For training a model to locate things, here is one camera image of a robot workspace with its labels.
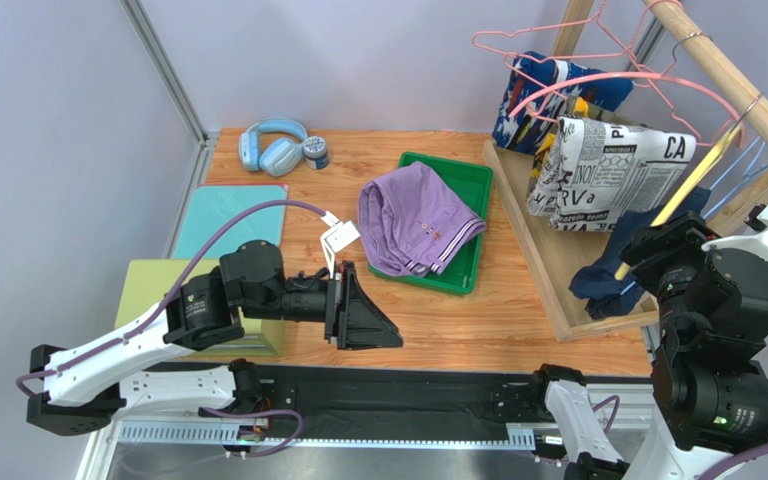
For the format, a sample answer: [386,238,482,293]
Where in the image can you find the yellow camouflage garment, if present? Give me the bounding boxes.
[527,96,646,195]

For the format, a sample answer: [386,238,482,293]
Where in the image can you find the small blue white jar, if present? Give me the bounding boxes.
[301,136,330,170]

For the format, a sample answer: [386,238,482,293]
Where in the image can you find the light blue headphones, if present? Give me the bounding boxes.
[238,118,308,177]

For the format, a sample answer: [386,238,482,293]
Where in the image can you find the wooden clothes rack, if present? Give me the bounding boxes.
[483,1,768,342]

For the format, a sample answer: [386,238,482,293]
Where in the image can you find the purple trousers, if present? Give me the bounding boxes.
[358,162,487,278]

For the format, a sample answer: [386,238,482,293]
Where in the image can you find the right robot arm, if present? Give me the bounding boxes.
[533,205,768,479]

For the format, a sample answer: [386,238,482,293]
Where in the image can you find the olive green box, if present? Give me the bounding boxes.
[114,259,285,361]

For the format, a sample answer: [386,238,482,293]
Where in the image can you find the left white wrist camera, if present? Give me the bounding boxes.
[320,211,360,278]

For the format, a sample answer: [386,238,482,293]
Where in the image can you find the yellow clothes hanger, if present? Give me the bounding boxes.
[614,94,765,282]

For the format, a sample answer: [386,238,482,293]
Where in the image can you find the green plastic tray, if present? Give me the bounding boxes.
[367,152,493,296]

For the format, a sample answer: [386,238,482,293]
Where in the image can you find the blue white patterned garment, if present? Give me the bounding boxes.
[491,51,634,155]

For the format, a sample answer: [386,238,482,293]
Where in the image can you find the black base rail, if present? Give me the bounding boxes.
[132,359,658,443]

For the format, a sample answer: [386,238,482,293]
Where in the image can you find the thin pink wire hanger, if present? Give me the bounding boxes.
[470,0,685,101]

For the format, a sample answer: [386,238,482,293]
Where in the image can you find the dark blue denim garment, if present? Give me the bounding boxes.
[568,186,711,321]

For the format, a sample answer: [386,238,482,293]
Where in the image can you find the blue wire hanger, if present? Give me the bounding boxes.
[620,106,768,297]

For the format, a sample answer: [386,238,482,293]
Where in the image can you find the thick pink hanger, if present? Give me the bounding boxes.
[507,71,745,148]

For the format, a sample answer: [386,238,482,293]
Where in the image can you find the newspaper print garment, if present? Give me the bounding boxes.
[527,116,697,232]

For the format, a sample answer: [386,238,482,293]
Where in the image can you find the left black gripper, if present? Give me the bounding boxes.
[242,261,404,351]

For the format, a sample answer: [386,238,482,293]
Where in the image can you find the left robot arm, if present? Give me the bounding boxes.
[26,240,404,436]

